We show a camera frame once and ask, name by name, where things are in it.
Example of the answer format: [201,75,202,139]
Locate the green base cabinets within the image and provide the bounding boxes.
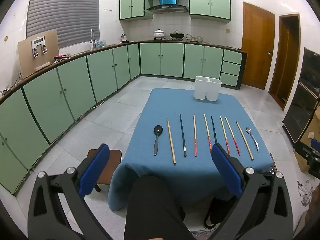
[0,41,248,195]

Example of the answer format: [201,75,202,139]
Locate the brown kitchen countertop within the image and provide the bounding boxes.
[0,41,248,100]

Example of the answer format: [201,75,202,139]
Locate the black wok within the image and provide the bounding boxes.
[169,30,185,40]

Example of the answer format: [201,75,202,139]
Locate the person's right forearm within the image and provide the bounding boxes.
[301,195,320,240]

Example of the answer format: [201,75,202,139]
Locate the metal spoon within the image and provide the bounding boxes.
[246,127,260,153]

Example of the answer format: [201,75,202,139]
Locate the brown wooden stool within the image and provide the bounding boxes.
[87,149,122,193]

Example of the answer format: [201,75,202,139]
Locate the plain bamboo chopstick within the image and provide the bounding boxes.
[167,118,176,165]
[236,121,254,161]

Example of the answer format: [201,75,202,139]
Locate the range hood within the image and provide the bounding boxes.
[147,0,189,14]

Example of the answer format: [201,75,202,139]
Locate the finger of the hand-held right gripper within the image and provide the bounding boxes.
[294,138,320,155]

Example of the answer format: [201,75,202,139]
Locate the blue tablecloth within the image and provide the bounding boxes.
[107,88,273,212]

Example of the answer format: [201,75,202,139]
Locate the red handle wooden chopstick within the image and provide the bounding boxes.
[193,114,198,157]

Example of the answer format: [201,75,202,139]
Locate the grey window blind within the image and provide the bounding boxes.
[26,0,100,48]

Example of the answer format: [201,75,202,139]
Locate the metal faucet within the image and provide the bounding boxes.
[89,28,97,50]

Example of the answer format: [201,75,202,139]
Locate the dark blue chopstick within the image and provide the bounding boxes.
[211,116,218,146]
[179,114,187,158]

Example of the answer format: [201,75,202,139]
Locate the black glass cabinet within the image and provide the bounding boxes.
[282,47,320,143]

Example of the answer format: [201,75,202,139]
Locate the white utensil holder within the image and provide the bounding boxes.
[194,76,222,102]

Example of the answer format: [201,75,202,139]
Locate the person's black trouser leg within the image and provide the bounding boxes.
[124,175,193,240]

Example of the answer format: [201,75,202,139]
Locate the white water purifier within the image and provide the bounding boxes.
[31,36,48,58]

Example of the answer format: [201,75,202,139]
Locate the cardboard panel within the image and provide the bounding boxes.
[17,29,60,79]

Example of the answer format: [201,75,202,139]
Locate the red patterned handle chopstick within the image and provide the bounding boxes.
[225,117,241,156]
[203,114,213,155]
[220,116,231,156]

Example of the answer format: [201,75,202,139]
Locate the green upper cabinets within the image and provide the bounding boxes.
[119,0,232,24]

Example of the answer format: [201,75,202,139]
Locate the crumpled patterned cloth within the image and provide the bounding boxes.
[297,180,314,207]

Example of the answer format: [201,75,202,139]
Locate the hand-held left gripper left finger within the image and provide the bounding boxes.
[27,144,110,240]

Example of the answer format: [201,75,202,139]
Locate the black spoon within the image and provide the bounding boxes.
[153,125,164,156]

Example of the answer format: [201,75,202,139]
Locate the wooden door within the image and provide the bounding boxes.
[269,13,301,110]
[241,1,275,90]

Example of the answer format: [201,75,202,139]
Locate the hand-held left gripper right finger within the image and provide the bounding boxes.
[210,144,294,240]

